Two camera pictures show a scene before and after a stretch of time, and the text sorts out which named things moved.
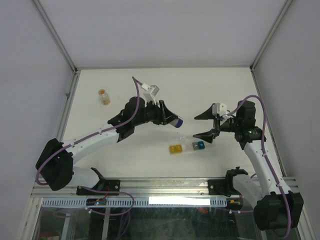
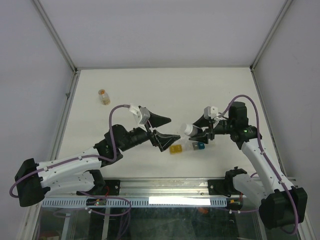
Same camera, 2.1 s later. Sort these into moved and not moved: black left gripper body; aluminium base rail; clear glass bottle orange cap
Moved: black left gripper body
Not moved: aluminium base rail; clear glass bottle orange cap
